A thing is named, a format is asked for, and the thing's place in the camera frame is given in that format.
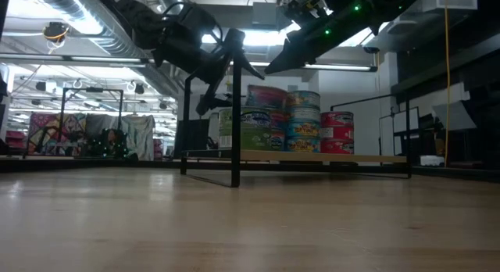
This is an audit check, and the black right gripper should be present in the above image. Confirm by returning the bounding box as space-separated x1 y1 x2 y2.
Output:
264 0 353 75

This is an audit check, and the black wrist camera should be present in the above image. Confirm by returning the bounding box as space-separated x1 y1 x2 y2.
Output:
167 2 219 34
287 0 328 25

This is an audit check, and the grey slanted panel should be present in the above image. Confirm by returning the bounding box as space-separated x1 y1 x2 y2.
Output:
430 101 478 131

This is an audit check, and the small white block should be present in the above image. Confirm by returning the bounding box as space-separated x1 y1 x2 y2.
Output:
420 154 445 167

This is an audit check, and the white ceiling unit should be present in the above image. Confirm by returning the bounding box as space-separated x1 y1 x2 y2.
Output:
420 0 478 13

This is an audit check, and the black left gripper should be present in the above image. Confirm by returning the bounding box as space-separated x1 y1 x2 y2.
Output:
152 27 266 117

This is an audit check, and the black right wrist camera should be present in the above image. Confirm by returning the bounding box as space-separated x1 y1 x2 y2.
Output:
287 0 328 25

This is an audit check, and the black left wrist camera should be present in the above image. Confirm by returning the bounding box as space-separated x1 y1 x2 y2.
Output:
167 2 219 34

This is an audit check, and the black table extrusion frame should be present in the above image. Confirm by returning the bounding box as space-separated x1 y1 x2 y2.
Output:
0 155 500 184

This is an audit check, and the colourful patterned cloth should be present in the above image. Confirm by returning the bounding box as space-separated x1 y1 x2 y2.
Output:
27 112 88 156

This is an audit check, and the white panel black frame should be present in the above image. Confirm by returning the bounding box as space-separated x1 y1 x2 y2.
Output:
377 106 422 156

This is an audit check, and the bright ceiling light panel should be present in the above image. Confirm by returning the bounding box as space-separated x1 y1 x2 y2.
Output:
201 27 292 47

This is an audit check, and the black background robot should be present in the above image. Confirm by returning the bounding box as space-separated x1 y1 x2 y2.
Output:
87 127 132 159

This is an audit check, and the red background box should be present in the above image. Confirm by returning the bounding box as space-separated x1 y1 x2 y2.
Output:
5 130 28 150

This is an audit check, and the grey ceiling box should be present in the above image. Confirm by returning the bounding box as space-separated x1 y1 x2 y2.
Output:
252 2 280 27

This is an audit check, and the black ceiling sensor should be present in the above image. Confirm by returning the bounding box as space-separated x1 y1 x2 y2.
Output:
42 21 70 50

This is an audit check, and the white draped cloth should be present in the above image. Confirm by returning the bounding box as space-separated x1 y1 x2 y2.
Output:
119 114 156 160

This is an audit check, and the wooden shelf black metal frame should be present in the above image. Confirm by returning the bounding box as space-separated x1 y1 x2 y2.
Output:
180 39 413 188

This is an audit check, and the black background box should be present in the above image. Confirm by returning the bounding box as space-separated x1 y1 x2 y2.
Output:
173 118 210 152

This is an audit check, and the long ceiling light tube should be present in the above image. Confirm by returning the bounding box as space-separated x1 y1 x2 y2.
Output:
0 52 378 73

